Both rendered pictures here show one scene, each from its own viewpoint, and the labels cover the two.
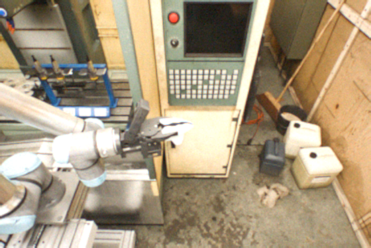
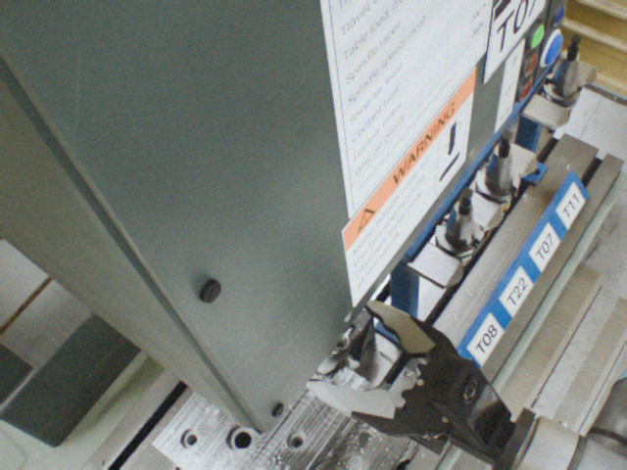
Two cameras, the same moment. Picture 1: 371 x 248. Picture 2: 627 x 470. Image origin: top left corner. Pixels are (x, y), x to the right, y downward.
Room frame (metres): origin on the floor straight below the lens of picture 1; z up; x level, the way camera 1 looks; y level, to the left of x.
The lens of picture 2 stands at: (1.08, 1.38, 2.04)
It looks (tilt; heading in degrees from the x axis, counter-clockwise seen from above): 59 degrees down; 316
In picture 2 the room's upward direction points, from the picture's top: 11 degrees counter-clockwise
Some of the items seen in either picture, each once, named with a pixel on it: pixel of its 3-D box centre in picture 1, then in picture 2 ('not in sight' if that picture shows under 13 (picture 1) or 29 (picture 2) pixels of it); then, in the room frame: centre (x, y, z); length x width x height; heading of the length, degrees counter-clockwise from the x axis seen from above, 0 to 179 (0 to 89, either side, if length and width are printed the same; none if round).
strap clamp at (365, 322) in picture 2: (40, 91); (344, 346); (1.39, 1.09, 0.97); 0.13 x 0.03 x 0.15; 90
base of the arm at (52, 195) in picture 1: (40, 187); not in sight; (0.46, 0.57, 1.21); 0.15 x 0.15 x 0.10
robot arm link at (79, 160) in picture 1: (79, 148); not in sight; (0.38, 0.28, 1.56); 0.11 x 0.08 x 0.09; 103
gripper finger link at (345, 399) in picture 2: not in sight; (351, 405); (1.23, 1.25, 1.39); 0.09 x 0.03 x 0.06; 28
